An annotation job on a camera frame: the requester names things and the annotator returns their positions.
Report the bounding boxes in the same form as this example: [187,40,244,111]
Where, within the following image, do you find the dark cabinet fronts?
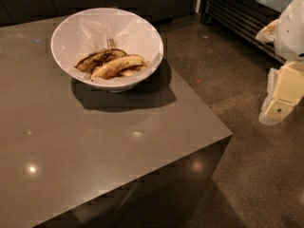
[0,0,197,26]

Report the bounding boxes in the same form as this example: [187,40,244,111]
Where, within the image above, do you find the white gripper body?
[275,0,304,61]

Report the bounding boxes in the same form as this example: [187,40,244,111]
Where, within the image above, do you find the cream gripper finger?
[258,61,304,125]
[256,19,278,43]

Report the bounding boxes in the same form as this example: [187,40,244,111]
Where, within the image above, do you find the stainless refrigerator with vent grille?
[203,0,293,62]

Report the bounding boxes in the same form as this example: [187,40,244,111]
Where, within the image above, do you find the white paper liner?
[70,14,163,83]

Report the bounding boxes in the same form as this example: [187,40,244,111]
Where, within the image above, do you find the dark spotted banana back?
[75,48,126,71]

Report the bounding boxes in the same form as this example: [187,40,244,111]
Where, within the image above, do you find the yellow spotted banana front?
[90,54,146,80]

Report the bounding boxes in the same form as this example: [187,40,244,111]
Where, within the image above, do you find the white bowl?
[50,8,163,92]

